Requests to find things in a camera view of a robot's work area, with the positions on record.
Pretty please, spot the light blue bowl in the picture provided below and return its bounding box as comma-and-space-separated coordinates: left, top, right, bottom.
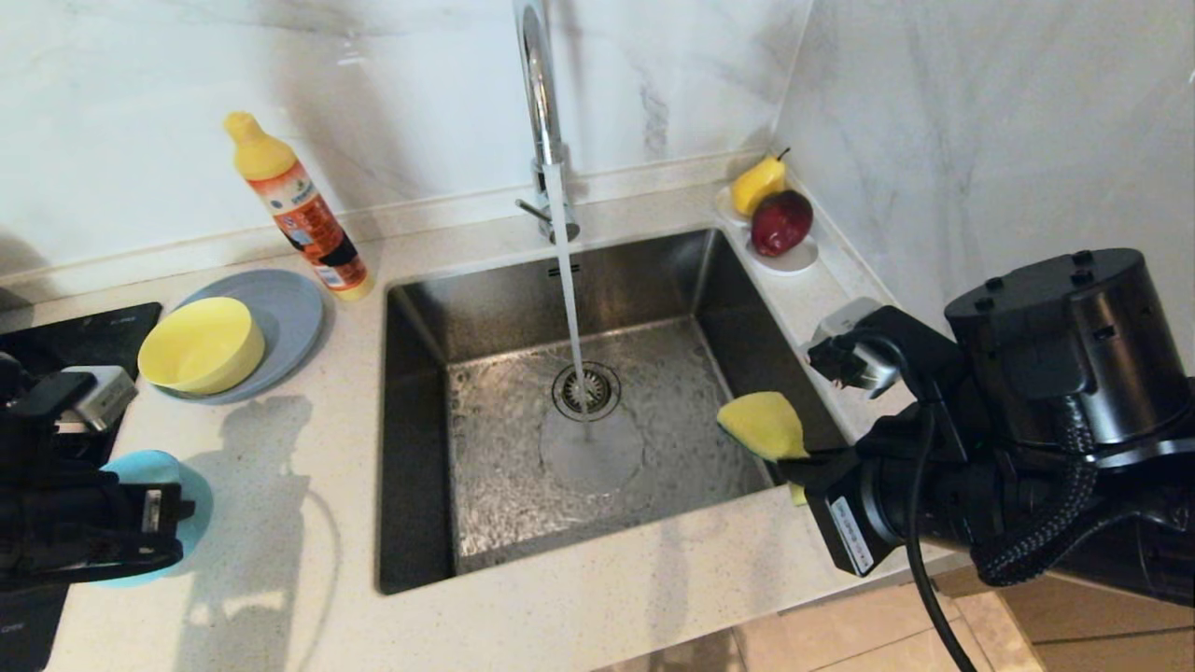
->
98, 450, 214, 589

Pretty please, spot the yellow sponge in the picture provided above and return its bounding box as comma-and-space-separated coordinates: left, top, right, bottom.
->
717, 391, 809, 507

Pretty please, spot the pale yellow bowl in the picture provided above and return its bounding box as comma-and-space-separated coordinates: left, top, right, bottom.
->
137, 297, 266, 396

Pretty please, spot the blue-grey plate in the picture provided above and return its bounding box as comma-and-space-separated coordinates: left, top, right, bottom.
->
154, 269, 326, 405

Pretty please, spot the orange dish soap bottle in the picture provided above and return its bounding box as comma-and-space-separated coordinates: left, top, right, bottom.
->
224, 112, 374, 301

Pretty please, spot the chrome faucet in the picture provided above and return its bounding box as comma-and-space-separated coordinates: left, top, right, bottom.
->
514, 0, 582, 245

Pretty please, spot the metal sink drain strainer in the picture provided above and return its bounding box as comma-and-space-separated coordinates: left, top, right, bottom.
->
552, 362, 622, 423

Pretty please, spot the stainless steel sink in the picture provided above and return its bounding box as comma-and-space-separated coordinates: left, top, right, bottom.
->
376, 227, 860, 596

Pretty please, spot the black induction cooktop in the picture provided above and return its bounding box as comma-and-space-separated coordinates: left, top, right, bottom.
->
0, 301, 164, 672

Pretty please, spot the wooden cabinet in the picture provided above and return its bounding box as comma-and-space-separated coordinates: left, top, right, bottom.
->
934, 565, 1195, 672

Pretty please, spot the dark red apple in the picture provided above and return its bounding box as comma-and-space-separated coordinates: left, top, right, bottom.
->
751, 189, 814, 258

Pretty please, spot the yellow pear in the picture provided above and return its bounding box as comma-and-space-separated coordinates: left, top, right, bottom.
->
730, 147, 792, 218

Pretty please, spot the running water stream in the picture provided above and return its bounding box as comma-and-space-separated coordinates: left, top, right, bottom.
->
543, 163, 594, 441

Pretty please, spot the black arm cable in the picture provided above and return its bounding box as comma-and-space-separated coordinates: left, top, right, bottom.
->
840, 331, 977, 672

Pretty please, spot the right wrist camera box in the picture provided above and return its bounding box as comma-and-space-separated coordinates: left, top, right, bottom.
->
807, 297, 963, 402

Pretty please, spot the black braided cable sleeve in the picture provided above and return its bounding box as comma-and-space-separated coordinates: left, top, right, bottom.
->
973, 439, 1101, 589

